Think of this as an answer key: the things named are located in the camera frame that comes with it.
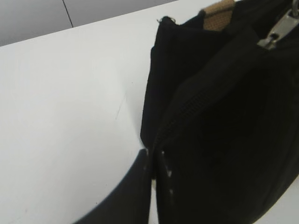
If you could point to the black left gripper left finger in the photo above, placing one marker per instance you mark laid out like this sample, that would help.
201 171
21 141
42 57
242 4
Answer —
129 202

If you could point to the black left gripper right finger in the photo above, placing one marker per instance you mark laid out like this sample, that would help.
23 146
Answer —
169 187

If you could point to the black tote bag tan handles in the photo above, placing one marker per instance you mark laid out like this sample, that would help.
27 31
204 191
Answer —
229 107

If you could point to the silver zipper pull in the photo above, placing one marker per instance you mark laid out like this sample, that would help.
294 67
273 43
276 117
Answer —
282 28

